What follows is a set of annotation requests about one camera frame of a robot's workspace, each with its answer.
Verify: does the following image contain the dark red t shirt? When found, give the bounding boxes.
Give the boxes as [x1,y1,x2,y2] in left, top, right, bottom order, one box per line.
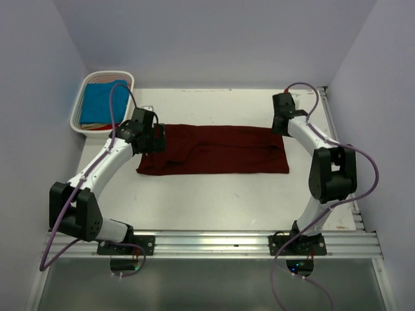
[136,124,289,176]

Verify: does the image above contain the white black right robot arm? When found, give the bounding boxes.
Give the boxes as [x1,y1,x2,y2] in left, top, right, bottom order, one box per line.
[272,92,357,255]

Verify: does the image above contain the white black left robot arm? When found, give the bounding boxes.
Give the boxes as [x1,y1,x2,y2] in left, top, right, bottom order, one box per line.
[49,107,166,255]

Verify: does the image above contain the red folded t shirt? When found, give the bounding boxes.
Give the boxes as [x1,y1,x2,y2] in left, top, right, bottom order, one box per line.
[97,124,112,131]

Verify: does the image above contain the white plastic laundry basket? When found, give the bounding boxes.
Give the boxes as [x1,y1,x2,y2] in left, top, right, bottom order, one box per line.
[70,71,134,139]

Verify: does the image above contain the blue folded t shirt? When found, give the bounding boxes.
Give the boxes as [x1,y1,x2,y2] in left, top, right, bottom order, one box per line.
[80,80,129,124]

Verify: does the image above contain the beige folded t shirt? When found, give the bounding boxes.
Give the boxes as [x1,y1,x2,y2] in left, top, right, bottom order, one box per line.
[80,123,108,130]

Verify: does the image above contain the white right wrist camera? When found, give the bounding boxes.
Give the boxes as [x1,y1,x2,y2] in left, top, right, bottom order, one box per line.
[284,89,300,109]

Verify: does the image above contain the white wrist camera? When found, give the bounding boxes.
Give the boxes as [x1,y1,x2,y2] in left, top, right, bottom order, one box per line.
[141,106,154,111]
[284,89,300,109]

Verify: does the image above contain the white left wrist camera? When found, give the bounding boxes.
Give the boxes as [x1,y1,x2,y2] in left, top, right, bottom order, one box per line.
[141,106,154,111]

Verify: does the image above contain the aluminium table right rail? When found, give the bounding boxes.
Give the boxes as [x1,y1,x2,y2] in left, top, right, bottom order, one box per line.
[319,86,367,233]

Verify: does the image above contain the aluminium table rail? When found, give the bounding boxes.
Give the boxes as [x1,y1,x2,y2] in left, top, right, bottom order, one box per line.
[319,86,367,233]
[40,229,385,259]

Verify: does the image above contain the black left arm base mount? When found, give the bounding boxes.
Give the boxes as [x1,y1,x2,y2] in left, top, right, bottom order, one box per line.
[97,235,156,256]

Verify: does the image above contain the aluminium table front rail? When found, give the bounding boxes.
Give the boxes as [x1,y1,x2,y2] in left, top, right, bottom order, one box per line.
[40,229,385,259]

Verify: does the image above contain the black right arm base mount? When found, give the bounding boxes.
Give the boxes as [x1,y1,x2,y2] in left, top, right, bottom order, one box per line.
[268,230,327,256]

